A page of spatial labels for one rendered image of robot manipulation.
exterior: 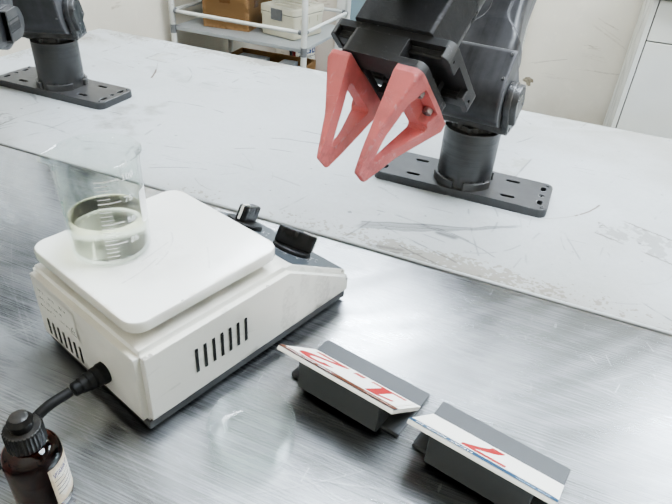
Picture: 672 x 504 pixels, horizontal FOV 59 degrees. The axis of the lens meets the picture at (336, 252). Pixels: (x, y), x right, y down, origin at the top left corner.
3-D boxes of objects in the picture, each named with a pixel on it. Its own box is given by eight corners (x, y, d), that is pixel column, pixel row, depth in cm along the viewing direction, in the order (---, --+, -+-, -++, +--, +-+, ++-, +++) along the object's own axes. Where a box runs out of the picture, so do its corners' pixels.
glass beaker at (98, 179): (139, 222, 43) (123, 117, 38) (167, 259, 39) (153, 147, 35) (51, 245, 40) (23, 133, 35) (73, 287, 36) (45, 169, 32)
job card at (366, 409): (327, 342, 46) (330, 301, 44) (429, 397, 42) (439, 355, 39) (276, 388, 42) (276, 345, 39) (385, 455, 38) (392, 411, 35)
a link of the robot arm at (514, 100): (521, 88, 57) (534, 74, 62) (435, 70, 61) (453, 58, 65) (507, 148, 61) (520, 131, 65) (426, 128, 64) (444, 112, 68)
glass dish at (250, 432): (240, 497, 35) (239, 474, 33) (191, 437, 38) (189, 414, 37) (312, 448, 38) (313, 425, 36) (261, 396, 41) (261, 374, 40)
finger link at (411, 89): (366, 163, 38) (437, 44, 39) (285, 133, 41) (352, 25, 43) (399, 208, 43) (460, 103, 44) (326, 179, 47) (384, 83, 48)
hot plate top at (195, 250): (176, 195, 48) (175, 185, 47) (282, 256, 41) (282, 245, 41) (29, 254, 40) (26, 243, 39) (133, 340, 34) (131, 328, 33)
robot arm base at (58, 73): (91, 52, 77) (127, 40, 83) (-22, 28, 83) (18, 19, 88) (101, 110, 82) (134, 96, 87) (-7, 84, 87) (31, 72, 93)
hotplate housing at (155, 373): (245, 238, 57) (243, 164, 53) (349, 298, 51) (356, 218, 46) (16, 355, 43) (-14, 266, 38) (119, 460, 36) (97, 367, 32)
